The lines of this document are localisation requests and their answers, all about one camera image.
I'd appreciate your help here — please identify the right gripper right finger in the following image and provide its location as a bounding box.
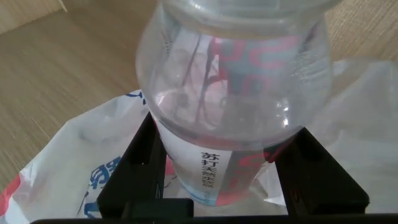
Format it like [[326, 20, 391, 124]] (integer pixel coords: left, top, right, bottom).
[[263, 126, 371, 216]]

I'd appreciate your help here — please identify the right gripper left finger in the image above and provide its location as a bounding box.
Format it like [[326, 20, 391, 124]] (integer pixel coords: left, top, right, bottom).
[[96, 111, 195, 219]]

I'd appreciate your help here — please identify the clear water bottle red label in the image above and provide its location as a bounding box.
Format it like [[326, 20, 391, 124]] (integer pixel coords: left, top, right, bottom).
[[135, 0, 343, 207]]

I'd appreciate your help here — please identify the white plastic shopping bag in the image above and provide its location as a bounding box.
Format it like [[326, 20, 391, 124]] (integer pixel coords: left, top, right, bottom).
[[0, 58, 398, 224]]

